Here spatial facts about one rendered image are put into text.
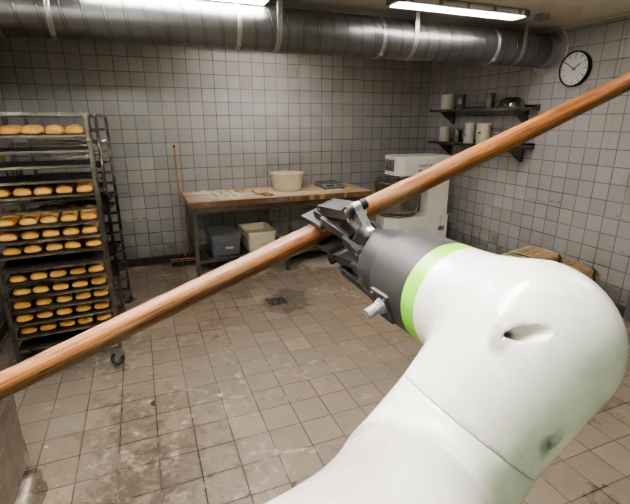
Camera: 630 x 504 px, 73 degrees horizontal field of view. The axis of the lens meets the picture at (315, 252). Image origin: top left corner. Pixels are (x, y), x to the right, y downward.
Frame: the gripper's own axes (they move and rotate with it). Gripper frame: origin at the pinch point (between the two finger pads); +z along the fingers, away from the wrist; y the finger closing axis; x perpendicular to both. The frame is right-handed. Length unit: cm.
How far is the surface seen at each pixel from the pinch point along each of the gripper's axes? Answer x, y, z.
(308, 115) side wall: 191, 40, 492
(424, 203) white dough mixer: 264, 181, 391
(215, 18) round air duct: 67, -68, 282
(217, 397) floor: -44, 150, 195
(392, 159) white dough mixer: 242, 114, 402
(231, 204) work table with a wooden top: 42, 87, 410
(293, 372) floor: 8, 169, 203
